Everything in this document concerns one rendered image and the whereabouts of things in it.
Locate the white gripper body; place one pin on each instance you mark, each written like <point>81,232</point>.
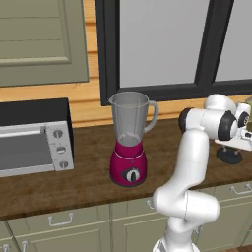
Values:
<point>241,141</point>

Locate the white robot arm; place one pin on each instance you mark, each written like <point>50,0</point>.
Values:
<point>192,157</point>

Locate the magenta blender base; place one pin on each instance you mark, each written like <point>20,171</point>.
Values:
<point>128,165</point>

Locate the clear blender jar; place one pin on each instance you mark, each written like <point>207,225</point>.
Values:
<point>129,114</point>

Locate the olive green object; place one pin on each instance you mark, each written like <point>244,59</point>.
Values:
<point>250,104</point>

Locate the olive base cupboard door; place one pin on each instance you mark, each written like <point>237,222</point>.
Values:
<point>138,234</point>
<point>229,226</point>
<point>2,242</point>
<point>75,239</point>

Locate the black framed window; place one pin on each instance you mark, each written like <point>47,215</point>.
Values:
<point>157,42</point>

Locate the wide olive drawer front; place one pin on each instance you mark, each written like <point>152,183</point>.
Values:
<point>88,216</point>

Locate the silver toaster oven knob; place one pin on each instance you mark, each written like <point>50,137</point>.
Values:
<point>61,149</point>
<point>58,133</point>
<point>63,164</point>

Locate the black and silver toaster oven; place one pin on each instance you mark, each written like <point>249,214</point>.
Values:
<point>29,144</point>

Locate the olive wall cupboard door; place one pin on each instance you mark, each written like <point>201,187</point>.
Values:
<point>39,39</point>

